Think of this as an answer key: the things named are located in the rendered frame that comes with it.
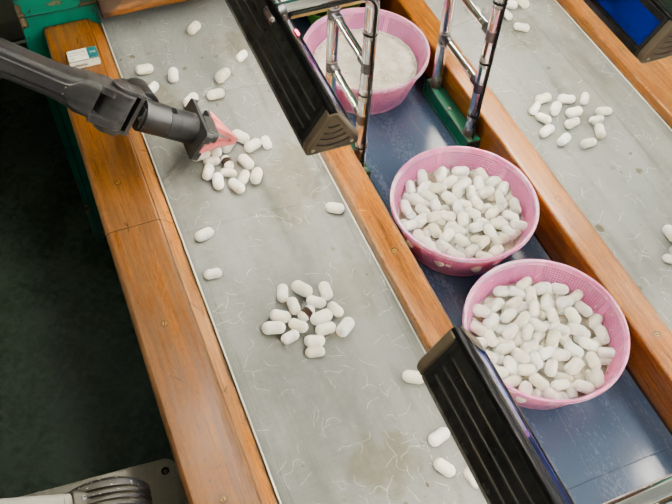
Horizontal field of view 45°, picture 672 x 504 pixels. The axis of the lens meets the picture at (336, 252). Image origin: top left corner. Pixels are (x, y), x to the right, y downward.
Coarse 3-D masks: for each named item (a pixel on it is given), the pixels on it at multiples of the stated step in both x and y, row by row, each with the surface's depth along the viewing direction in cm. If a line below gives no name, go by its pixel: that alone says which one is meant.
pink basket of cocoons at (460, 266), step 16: (416, 160) 150; (432, 160) 152; (448, 160) 153; (464, 160) 153; (480, 160) 152; (496, 160) 151; (400, 176) 148; (416, 176) 152; (512, 176) 150; (400, 192) 149; (512, 192) 151; (528, 208) 147; (400, 224) 140; (528, 224) 144; (416, 240) 138; (528, 240) 140; (416, 256) 147; (432, 256) 140; (448, 256) 136; (496, 256) 137; (448, 272) 144; (464, 272) 143; (480, 272) 145
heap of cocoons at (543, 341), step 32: (512, 288) 136; (544, 288) 137; (480, 320) 135; (512, 320) 135; (544, 320) 135; (576, 320) 133; (512, 352) 129; (544, 352) 129; (576, 352) 130; (608, 352) 130; (512, 384) 126; (544, 384) 126; (576, 384) 126
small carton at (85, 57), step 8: (88, 48) 162; (96, 48) 162; (72, 56) 161; (80, 56) 161; (88, 56) 161; (96, 56) 161; (72, 64) 160; (80, 64) 161; (88, 64) 161; (96, 64) 162
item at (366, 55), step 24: (288, 0) 120; (312, 0) 120; (336, 0) 121; (360, 0) 122; (336, 24) 142; (336, 48) 149; (360, 48) 137; (336, 72) 151; (360, 72) 137; (360, 96) 140; (360, 120) 145; (360, 144) 150
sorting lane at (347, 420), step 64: (128, 64) 166; (192, 64) 167; (256, 64) 168; (256, 128) 157; (192, 192) 147; (256, 192) 147; (320, 192) 148; (192, 256) 138; (256, 256) 139; (320, 256) 139; (256, 320) 131; (384, 320) 132; (256, 384) 124; (320, 384) 125; (384, 384) 125; (320, 448) 119; (384, 448) 119; (448, 448) 119
